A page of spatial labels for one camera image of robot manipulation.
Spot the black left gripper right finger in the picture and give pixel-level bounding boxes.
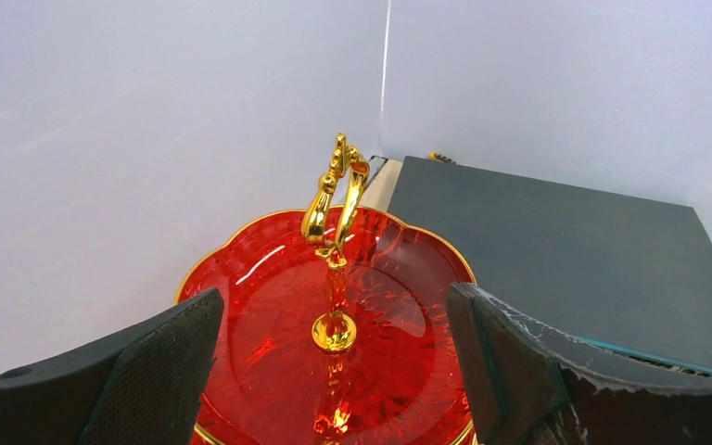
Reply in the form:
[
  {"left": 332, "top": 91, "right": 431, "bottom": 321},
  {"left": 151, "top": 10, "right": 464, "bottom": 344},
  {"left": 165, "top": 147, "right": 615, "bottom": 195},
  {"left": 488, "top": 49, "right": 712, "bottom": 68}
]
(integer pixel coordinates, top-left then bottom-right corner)
[{"left": 446, "top": 283, "right": 712, "bottom": 444}]

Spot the red three-tier cake stand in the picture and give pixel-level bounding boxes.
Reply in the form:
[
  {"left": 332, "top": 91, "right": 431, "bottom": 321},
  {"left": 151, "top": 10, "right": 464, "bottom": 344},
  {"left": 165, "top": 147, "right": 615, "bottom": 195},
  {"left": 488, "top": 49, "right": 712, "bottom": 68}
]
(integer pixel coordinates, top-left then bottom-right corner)
[{"left": 176, "top": 134, "right": 477, "bottom": 444}]

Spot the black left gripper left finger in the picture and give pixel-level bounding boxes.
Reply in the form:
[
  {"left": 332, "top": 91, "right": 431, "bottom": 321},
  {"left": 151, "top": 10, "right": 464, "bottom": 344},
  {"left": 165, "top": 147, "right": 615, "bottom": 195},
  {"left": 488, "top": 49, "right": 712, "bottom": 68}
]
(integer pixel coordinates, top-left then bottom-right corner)
[{"left": 0, "top": 288, "right": 224, "bottom": 444}]

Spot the yellow handled screwdriver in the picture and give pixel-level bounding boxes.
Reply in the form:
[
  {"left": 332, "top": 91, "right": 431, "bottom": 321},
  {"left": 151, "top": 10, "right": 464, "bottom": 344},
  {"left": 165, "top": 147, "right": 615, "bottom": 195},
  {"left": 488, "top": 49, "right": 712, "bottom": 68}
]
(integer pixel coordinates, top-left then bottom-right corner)
[{"left": 428, "top": 152, "right": 455, "bottom": 164}]

